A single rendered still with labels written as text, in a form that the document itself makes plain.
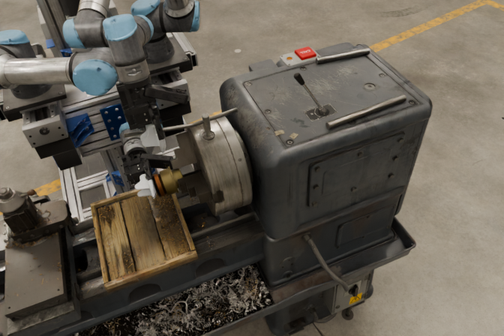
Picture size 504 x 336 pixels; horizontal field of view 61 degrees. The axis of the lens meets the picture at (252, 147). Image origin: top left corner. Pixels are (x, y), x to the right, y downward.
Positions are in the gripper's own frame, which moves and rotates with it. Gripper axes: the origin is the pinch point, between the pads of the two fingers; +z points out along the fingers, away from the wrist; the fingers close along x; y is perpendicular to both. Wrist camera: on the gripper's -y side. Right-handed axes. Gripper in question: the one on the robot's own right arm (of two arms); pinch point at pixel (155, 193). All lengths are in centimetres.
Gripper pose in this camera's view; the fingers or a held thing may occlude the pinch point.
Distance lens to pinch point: 139.6
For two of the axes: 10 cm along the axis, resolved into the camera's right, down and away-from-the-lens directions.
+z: 3.7, 6.3, -6.8
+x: -0.5, -7.2, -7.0
